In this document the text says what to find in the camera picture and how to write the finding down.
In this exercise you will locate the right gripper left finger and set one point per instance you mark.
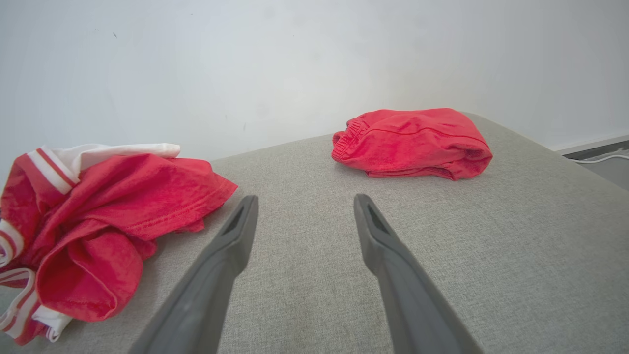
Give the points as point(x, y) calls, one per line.
point(206, 305)

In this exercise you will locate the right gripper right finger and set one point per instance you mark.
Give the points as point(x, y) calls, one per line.
point(413, 314)

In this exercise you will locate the red and white t-shirt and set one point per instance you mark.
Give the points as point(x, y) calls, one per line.
point(113, 206)

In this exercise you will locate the red shorts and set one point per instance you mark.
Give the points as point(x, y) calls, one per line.
point(417, 142)

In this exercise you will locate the grey fabric bed surface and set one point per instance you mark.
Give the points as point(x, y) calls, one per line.
point(314, 221)

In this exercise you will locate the white baseboard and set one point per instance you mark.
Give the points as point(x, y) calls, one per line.
point(589, 144)

